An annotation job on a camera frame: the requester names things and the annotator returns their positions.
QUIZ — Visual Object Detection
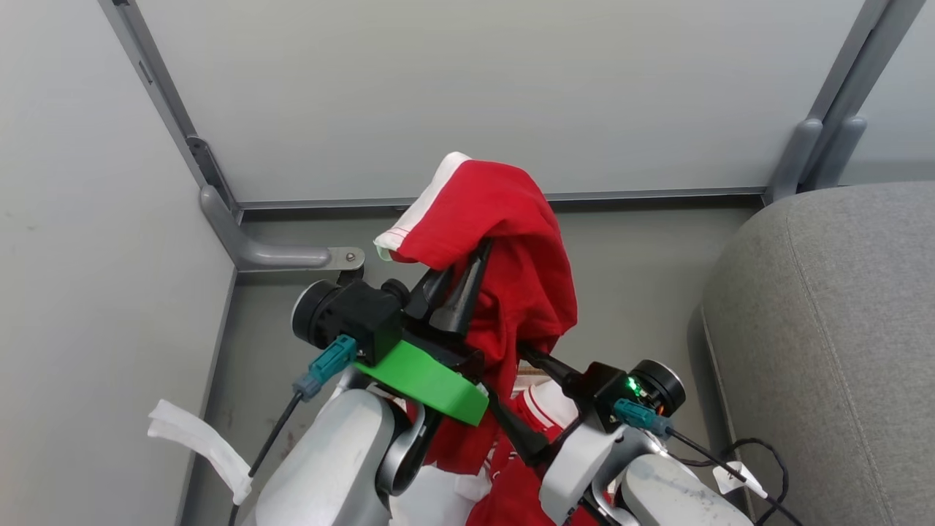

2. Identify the white cable label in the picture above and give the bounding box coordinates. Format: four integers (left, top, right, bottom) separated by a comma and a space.
712, 460, 769, 500

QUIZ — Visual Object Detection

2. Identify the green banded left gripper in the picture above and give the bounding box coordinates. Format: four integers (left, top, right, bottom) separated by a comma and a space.
354, 239, 493, 427

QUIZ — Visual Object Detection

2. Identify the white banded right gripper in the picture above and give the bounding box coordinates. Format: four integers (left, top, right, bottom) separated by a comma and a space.
486, 343, 627, 526

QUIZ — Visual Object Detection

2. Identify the white paper strip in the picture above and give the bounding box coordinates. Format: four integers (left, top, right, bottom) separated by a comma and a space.
146, 398, 253, 506

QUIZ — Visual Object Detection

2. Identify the grey metal partition post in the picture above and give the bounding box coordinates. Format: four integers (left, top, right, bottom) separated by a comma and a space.
97, 0, 367, 273
762, 0, 928, 206

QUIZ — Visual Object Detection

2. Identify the black looped cable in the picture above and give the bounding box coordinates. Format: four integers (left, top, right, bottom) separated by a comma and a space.
676, 437, 792, 526

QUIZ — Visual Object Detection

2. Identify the red garment with white trim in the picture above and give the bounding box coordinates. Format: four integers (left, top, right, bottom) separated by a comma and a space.
373, 151, 608, 526

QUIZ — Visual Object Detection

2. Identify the grey metal partition rail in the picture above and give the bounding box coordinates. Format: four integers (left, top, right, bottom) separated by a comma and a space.
235, 187, 766, 213

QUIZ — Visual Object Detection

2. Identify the grey fabric sofa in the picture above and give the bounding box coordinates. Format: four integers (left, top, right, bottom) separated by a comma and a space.
687, 180, 935, 526

